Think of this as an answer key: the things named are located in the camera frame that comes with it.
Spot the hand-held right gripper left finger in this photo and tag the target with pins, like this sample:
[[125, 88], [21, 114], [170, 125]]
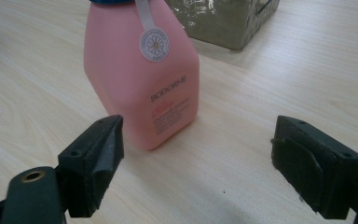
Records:
[[88, 165]]

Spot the pink bottle with blue cap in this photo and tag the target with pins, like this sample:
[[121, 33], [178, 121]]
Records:
[[140, 77]]

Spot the grey-green patterned box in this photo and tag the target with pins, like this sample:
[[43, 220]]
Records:
[[227, 21]]

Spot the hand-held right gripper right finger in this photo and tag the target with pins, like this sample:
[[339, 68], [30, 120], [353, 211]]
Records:
[[317, 168]]

